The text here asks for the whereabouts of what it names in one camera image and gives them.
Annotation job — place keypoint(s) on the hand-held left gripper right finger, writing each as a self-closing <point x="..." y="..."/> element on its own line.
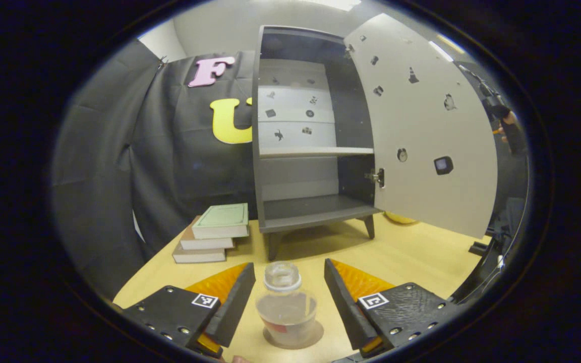
<point x="343" y="312"/>

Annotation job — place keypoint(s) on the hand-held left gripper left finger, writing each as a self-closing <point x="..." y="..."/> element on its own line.
<point x="235" y="307"/>

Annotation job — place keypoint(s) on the brown round coaster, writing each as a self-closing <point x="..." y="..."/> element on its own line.
<point x="319" y="331"/>

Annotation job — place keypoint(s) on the clear plastic bottle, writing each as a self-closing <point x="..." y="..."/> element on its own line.
<point x="286" y="312"/>

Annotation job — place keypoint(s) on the white cabinet door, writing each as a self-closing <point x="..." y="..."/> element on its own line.
<point x="421" y="191"/>

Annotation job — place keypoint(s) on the metal door hinge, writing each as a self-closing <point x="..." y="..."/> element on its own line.
<point x="349" y="50"/>
<point x="377" y="177"/>

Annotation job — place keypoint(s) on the grey cover book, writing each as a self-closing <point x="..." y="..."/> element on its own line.
<point x="197" y="256"/>

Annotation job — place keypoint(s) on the brown cover book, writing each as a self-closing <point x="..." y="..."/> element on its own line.
<point x="205" y="243"/>

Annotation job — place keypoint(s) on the small ceiling light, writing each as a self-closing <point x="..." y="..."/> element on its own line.
<point x="441" y="50"/>

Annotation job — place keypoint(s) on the green book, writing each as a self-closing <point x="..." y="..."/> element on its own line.
<point x="220" y="219"/>

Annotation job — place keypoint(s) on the yellow bumpy ball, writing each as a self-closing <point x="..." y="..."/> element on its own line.
<point x="399" y="219"/>

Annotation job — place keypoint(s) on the black backdrop cloth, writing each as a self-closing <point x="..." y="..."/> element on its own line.
<point x="119" y="166"/>

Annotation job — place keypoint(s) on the long ceiling light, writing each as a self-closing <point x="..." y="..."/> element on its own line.
<point x="338" y="4"/>

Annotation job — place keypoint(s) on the metal cloth clip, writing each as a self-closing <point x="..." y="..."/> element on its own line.
<point x="162" y="61"/>

